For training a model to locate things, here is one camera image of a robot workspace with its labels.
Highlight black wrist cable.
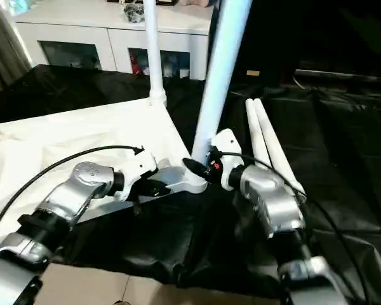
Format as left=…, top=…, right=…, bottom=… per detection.
left=215, top=151, right=370, bottom=301
left=0, top=144, right=145, bottom=243

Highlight black plastic mat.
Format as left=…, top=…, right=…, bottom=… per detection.
left=0, top=64, right=381, bottom=299

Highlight grey crumpled object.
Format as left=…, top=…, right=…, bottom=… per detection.
left=122, top=1, right=146, bottom=24

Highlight grey curtain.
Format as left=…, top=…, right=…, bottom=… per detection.
left=0, top=0, right=34, bottom=88

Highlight white plastic table top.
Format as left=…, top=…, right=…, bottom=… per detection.
left=0, top=95, right=208, bottom=250

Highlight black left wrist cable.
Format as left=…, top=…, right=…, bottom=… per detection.
left=0, top=144, right=145, bottom=243

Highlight black low shelf board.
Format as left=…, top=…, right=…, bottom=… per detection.
left=295, top=67, right=381, bottom=85

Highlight white sideboard cabinet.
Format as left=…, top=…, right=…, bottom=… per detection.
left=13, top=0, right=215, bottom=81

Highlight white plastic table leg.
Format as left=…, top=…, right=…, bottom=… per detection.
left=252, top=98, right=307, bottom=196
left=244, top=98, right=275, bottom=171
left=141, top=0, right=168, bottom=108
left=190, top=0, right=254, bottom=183

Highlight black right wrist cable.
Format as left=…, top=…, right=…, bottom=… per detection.
left=215, top=151, right=370, bottom=301

